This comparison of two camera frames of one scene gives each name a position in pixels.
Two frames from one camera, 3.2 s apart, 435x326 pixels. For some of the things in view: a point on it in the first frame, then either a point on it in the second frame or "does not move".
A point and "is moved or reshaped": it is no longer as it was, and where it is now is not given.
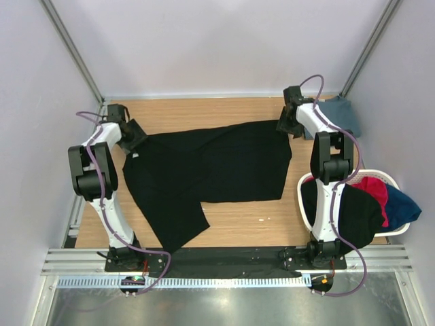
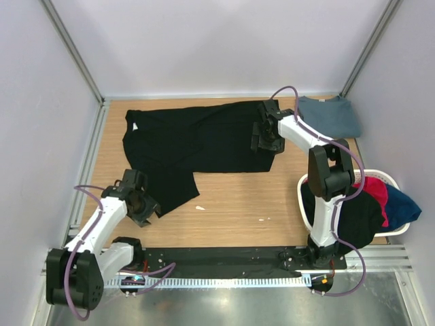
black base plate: x=198 y=259 does not move
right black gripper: x=296 y=131 to x=277 y=146
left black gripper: x=138 y=137 to x=141 y=219
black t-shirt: x=170 y=174 is moved or reshaped
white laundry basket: x=379 y=174 does not move
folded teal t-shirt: x=338 y=112 does not move
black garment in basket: x=361 y=215 does not move
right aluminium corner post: x=372 y=46 does not move
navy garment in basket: x=401 y=209 does not move
